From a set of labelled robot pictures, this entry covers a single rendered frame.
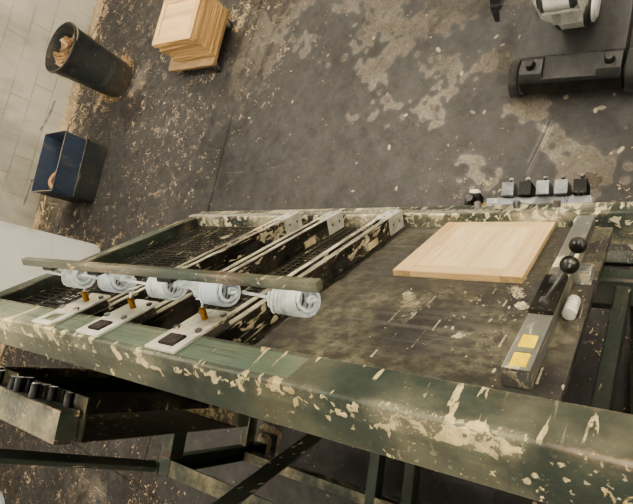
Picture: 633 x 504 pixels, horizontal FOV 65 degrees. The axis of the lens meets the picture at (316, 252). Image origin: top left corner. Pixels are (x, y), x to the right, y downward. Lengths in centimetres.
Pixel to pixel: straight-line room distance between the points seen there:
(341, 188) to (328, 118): 56
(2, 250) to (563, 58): 418
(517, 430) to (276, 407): 42
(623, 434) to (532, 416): 11
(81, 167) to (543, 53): 413
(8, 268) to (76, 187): 106
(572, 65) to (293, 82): 198
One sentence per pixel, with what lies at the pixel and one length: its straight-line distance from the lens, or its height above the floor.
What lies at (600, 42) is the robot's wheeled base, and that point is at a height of 17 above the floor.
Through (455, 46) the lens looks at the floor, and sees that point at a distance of 341.
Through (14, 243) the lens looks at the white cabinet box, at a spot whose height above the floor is 75.
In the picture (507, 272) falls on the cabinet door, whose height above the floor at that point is 128.
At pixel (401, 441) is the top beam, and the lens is 83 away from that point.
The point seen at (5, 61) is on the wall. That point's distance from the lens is 636.
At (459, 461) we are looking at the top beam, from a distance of 80.
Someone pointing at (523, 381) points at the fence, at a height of 169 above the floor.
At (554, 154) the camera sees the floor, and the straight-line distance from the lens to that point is 292.
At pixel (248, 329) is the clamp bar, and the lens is 129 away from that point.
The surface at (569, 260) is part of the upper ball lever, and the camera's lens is 114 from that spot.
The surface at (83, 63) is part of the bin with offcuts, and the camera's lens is 544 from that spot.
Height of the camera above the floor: 266
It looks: 53 degrees down
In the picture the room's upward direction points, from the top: 69 degrees counter-clockwise
